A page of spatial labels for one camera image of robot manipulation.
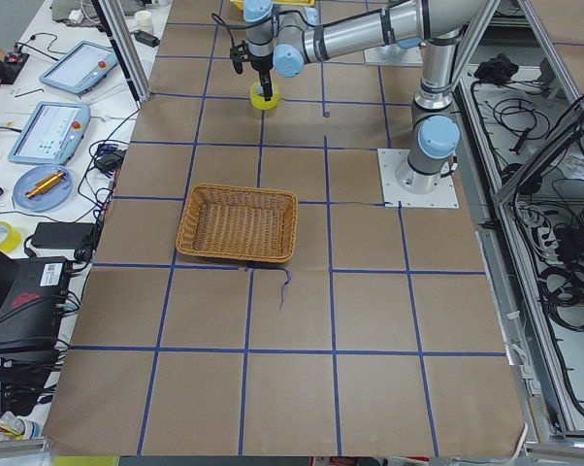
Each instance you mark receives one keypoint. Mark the brass cylinder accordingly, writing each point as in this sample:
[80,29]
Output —
[46,184]

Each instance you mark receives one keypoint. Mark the aluminium frame post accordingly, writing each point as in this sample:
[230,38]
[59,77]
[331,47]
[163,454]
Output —
[113,20]

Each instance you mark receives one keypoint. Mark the black glove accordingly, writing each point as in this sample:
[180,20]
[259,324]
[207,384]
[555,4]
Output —
[497,70]

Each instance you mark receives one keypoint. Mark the yellow plastic basket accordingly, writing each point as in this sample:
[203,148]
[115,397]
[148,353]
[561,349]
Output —
[307,3]

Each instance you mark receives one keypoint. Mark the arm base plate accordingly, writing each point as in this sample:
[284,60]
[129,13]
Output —
[403,188]
[393,55]

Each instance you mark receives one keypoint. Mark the black computer box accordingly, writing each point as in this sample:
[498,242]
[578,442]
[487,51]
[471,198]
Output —
[31,293]

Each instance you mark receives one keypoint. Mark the upper teach pendant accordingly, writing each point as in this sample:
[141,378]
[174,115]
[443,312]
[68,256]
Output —
[81,69]

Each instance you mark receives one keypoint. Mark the brown wicker basket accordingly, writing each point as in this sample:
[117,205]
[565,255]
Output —
[238,223]

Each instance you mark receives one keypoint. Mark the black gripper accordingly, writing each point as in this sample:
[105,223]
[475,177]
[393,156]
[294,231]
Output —
[262,65]

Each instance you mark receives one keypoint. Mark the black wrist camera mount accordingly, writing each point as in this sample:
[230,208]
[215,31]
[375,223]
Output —
[239,55]

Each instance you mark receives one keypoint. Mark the blue plate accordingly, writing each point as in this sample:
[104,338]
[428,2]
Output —
[45,202]

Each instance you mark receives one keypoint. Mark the black power adapter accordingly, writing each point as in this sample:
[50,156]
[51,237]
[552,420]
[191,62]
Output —
[61,235]

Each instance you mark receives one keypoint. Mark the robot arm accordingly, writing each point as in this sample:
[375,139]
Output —
[287,38]

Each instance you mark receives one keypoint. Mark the teach pendant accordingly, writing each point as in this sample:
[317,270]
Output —
[51,135]
[81,69]

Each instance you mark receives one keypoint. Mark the spare yellow tape roll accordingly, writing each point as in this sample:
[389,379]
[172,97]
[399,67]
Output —
[10,238]

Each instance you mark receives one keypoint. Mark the lower teach pendant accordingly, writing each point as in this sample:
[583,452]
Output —
[51,135]

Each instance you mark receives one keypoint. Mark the white paper cup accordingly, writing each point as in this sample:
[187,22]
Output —
[144,21]

